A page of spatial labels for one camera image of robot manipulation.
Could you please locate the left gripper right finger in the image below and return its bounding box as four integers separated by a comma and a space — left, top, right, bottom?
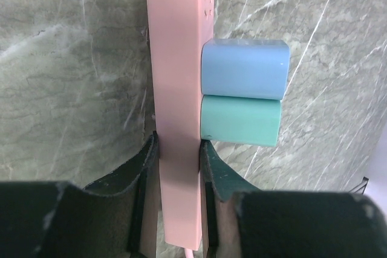
200, 140, 386, 257

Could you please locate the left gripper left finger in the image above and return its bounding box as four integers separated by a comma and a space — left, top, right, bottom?
1, 134, 160, 257

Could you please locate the mint green plug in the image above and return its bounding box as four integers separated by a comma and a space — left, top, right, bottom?
200, 95, 281, 147

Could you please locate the light blue plug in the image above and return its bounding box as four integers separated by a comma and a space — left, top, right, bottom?
201, 39, 290, 100

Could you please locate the pink power strip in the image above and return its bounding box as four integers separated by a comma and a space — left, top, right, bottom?
147, 0, 214, 257

